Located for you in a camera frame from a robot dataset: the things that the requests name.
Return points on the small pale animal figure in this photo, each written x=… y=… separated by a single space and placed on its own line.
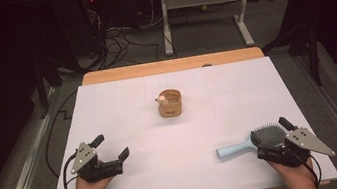
x=162 y=100

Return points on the black computer tower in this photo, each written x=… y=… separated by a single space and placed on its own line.
x=93 y=24

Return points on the person's right hand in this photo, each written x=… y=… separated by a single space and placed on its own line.
x=294 y=173

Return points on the white table sheet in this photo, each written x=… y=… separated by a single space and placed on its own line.
x=181 y=146

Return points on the light blue hairbrush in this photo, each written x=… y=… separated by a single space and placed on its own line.
x=237 y=148

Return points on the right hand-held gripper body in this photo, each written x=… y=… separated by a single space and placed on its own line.
x=298 y=144

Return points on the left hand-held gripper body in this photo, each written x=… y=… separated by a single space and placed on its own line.
x=91 y=166

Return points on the wooden cup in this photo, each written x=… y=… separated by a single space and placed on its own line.
x=171 y=107

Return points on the wooden table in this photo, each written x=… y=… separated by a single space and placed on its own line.
x=169 y=65

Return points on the person's left hand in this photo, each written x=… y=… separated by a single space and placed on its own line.
x=91 y=188

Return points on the black stand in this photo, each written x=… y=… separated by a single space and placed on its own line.
x=42 y=89
x=311 y=49

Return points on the small yellow-green ball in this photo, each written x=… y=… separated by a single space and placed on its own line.
x=204 y=7

